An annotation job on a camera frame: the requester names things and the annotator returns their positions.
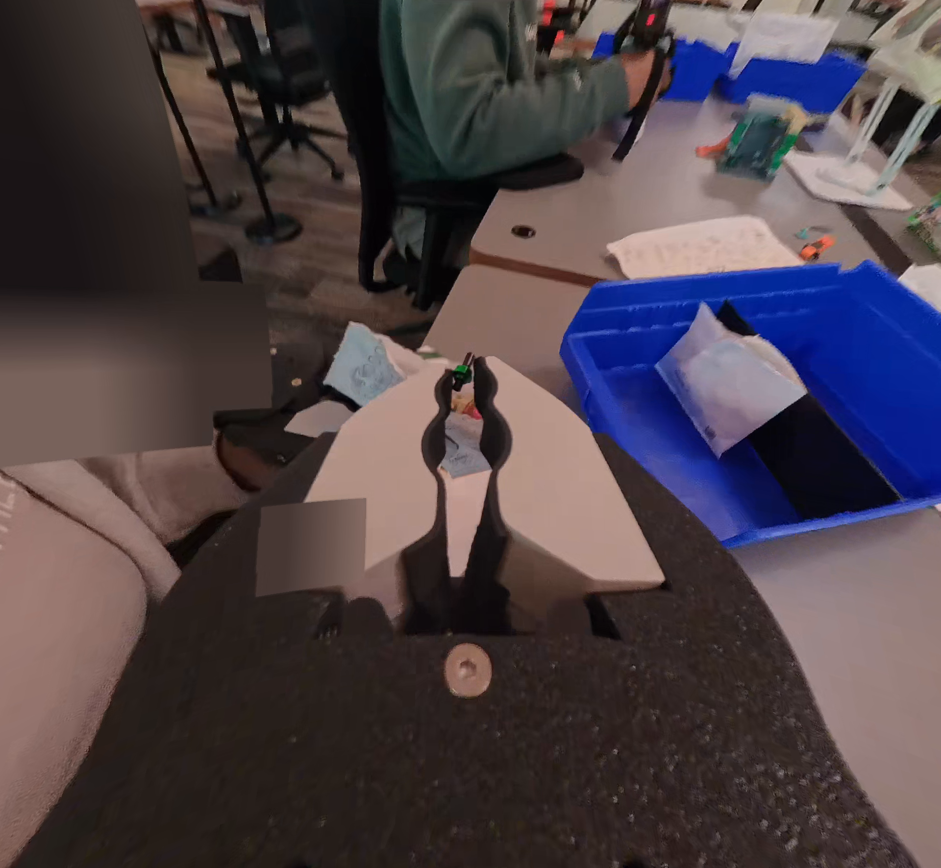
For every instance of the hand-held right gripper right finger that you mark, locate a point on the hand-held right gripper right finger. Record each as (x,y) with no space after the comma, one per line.
(573,500)

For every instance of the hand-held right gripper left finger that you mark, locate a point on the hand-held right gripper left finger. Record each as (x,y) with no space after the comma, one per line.
(382,464)

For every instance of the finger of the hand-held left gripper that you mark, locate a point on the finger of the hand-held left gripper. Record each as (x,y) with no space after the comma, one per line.
(320,420)

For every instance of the white paper bag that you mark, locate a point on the white paper bag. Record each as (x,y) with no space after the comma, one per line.
(728,383)
(364,368)

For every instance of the green and black stud brick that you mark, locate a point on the green and black stud brick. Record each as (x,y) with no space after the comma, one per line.
(462,372)

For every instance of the blue plastic bin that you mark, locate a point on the blue plastic bin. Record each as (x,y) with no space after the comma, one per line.
(695,71)
(867,339)
(794,85)

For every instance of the person's left forearm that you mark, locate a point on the person's left forearm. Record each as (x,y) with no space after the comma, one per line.
(169,493)

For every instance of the grey desk with wooden edge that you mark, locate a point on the grey desk with wooden edge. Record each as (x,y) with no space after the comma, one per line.
(661,199)

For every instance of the black floor stand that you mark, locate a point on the black floor stand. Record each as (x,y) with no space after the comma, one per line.
(272,227)
(213,203)

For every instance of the white printed paper sheet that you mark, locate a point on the white printed paper sheet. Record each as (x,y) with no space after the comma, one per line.
(698,247)

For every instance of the black office chair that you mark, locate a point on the black office chair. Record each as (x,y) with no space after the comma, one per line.
(294,74)
(345,74)

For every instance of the orange brick piece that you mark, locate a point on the orange brick piece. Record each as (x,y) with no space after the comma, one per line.
(711,146)
(817,247)

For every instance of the green toy brick build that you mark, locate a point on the green toy brick build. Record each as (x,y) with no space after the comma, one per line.
(757,144)

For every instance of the crumpled white paper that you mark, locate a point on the crumpled white paper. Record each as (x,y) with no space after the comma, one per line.
(923,284)

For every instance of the white booklet stand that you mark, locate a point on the white booklet stand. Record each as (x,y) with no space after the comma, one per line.
(853,185)

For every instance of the green toy set box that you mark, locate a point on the green toy set box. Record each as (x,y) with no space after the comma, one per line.
(928,225)

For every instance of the white plastic bag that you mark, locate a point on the white plastic bag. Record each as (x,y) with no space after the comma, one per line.
(786,38)

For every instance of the propped illustrated booklet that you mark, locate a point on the propped illustrated booklet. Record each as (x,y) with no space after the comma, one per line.
(911,23)

